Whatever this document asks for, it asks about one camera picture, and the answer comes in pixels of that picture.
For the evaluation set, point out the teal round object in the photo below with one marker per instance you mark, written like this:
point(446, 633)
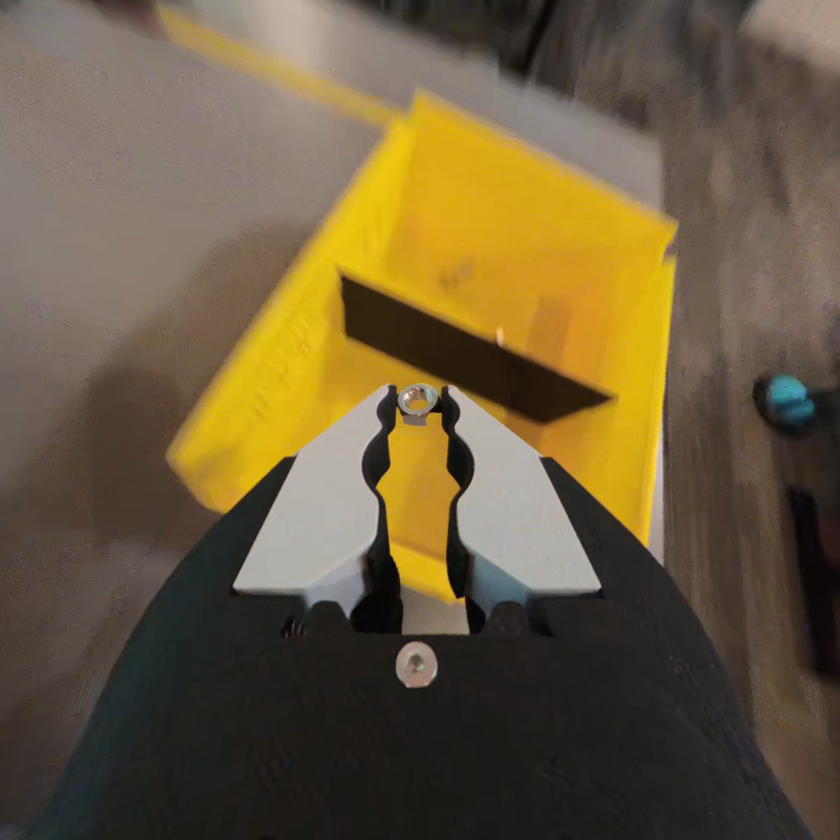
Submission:
point(787, 400)

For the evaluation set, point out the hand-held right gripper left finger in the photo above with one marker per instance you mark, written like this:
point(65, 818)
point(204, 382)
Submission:
point(315, 512)

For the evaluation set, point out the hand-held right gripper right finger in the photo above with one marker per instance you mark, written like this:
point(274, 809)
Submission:
point(518, 512)

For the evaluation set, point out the black bin divider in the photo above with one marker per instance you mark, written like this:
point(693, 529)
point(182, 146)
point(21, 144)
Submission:
point(459, 354)

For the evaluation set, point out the black furniture leg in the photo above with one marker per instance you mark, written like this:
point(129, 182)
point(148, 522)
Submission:
point(817, 577)

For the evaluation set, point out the yellow tape strip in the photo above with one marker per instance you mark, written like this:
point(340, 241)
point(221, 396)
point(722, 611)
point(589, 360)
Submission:
point(262, 59)

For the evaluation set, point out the yellow plastic bin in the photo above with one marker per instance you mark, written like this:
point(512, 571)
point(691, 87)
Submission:
point(499, 223)

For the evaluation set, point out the steel hex nut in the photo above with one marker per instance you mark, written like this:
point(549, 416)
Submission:
point(420, 399)

